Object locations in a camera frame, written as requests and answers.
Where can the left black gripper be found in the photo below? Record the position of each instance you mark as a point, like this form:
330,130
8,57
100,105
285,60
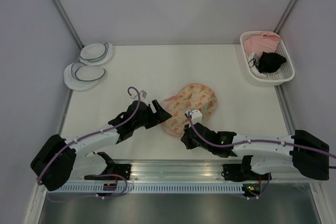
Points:
160,116

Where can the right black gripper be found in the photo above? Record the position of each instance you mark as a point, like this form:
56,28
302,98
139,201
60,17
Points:
186,139

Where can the floral mesh laundry bag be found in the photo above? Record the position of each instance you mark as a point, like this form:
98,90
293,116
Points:
195,96

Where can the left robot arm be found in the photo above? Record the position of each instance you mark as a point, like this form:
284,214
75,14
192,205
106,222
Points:
116,131

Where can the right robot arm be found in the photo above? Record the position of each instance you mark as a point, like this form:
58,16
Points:
298,153

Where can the upper white mesh laundry bag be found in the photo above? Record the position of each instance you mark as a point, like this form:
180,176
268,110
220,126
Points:
96,54

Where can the white mesh laundry bag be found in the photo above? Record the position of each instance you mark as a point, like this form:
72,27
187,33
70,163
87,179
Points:
81,77
96,54

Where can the lower white mesh laundry bag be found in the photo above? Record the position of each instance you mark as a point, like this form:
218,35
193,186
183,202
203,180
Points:
81,77

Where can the white garment in basket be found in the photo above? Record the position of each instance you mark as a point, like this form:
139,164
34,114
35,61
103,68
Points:
253,63

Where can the white plastic basket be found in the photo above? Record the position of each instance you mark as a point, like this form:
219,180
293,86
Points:
284,74

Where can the black garment in basket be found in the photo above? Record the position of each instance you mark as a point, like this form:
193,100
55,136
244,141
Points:
270,62

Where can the pink garment in basket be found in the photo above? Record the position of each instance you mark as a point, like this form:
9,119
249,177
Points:
265,41

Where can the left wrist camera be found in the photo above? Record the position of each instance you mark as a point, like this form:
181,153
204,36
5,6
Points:
143,94

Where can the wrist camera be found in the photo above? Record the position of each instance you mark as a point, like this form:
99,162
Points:
143,94
194,116

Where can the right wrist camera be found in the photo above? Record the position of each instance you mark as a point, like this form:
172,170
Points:
194,116

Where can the aluminium front rail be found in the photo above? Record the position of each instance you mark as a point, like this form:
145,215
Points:
168,172

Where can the white slotted cable duct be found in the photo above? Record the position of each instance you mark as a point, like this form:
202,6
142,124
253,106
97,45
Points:
162,188

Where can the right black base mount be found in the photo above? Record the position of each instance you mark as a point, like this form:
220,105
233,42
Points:
254,185

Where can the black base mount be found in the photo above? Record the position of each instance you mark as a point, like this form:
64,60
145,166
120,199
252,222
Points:
254,185
113,177

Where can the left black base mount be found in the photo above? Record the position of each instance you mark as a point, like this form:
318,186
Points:
113,177

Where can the left aluminium corner post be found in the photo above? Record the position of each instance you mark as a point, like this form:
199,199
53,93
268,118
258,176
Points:
69,25

